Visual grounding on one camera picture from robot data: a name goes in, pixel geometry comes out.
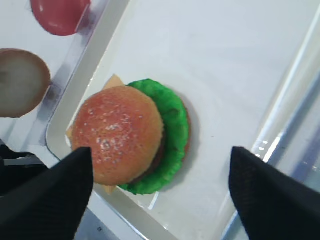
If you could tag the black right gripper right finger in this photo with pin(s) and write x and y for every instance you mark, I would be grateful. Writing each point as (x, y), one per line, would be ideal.
(270, 204)

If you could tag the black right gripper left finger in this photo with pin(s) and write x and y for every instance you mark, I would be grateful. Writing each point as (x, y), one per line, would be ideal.
(49, 206)

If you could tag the sesame bun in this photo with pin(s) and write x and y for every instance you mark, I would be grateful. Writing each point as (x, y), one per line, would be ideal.
(124, 130)

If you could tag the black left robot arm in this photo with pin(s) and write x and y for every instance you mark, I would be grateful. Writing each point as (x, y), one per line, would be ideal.
(17, 168)

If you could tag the meat patty on burger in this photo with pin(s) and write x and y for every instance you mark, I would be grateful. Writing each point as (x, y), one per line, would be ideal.
(156, 160)

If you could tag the lettuce leaf on burger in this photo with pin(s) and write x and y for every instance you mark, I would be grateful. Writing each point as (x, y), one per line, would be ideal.
(173, 115)

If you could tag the cheese slice on burger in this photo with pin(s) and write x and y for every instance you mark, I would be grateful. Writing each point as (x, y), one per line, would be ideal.
(114, 81)

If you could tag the standing red tomato slice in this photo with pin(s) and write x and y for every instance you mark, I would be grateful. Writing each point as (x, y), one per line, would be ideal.
(59, 17)

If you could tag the bun bottom on burger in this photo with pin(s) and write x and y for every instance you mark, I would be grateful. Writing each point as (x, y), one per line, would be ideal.
(189, 125)

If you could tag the standing bun bottom half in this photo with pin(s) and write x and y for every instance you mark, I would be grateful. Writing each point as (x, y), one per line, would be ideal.
(24, 80)

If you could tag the white rectangular tray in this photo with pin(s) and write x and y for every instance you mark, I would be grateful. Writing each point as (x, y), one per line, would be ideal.
(227, 60)

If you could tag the right clear acrylic rail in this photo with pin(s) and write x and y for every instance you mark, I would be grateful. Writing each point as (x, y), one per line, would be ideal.
(290, 137)

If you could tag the clear acrylic rail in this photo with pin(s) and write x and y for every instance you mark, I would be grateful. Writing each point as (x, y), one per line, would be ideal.
(290, 137)
(88, 29)

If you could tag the left clear acrylic rail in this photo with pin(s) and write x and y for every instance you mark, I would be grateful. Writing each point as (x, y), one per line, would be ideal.
(88, 29)

